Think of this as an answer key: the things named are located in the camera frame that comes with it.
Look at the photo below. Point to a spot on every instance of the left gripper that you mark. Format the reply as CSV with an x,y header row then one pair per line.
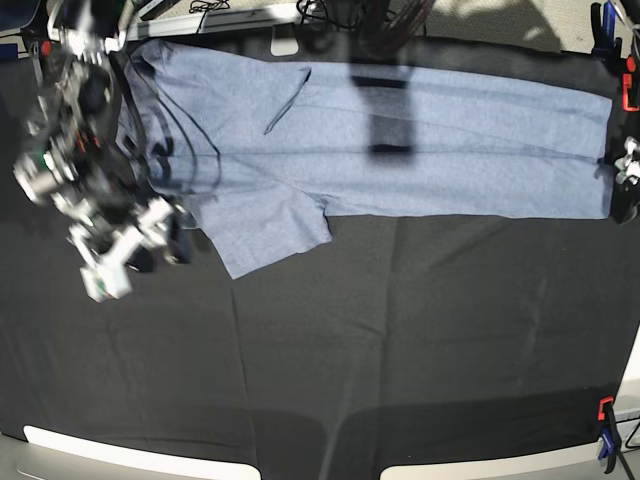
x,y
625,197

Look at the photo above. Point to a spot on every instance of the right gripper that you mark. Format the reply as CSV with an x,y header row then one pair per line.
x,y
126,235

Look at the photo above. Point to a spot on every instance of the light blue t-shirt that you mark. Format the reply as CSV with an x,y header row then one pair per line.
x,y
262,153

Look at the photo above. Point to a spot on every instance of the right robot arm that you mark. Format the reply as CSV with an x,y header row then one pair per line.
x,y
86,149

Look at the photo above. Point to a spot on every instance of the orange clamp top right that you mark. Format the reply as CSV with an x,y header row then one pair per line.
x,y
630,85

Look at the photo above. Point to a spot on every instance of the blue clamp top right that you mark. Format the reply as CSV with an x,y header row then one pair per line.
x,y
606,47

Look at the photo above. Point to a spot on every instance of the orange clamp top left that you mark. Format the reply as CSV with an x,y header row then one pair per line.
x,y
39,53

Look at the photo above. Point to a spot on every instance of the orange blue clamp bottom right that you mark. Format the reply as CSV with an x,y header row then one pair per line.
x,y
609,435

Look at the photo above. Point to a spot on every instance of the black table cloth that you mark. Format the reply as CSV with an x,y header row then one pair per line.
x,y
407,341

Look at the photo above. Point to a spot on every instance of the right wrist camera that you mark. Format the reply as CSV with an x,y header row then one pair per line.
x,y
105,282

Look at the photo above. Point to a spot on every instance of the aluminium rail behind table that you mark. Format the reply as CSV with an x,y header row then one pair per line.
x,y
216,21

